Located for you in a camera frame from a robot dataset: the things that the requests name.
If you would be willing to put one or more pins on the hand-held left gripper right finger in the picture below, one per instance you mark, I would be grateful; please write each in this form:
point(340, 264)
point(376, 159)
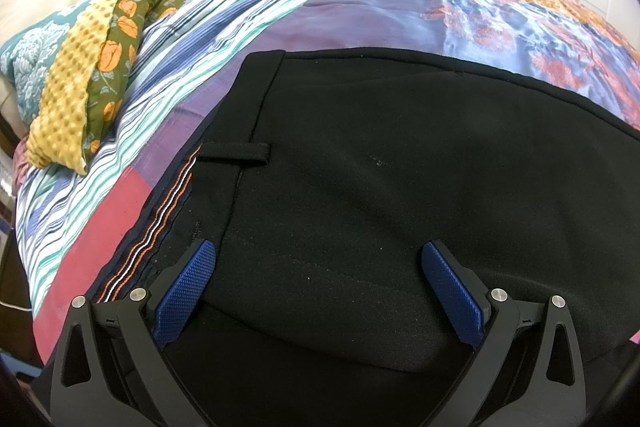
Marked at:
point(450, 292)

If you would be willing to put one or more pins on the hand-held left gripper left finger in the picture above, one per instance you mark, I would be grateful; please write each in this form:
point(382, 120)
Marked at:
point(185, 292)

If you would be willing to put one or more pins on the black pants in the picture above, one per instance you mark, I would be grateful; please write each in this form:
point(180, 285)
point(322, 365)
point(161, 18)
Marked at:
point(350, 157)

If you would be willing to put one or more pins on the pink cloth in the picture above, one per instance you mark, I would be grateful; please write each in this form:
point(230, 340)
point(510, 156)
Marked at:
point(22, 162)

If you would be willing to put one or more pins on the yellow dotted cloth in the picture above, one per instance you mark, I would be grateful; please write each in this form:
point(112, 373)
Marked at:
point(65, 82)

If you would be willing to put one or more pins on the teal floral pillow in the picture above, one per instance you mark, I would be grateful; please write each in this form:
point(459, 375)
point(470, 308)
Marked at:
point(30, 52)

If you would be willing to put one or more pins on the patchwork satin quilt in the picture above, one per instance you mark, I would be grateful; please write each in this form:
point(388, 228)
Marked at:
point(350, 7)

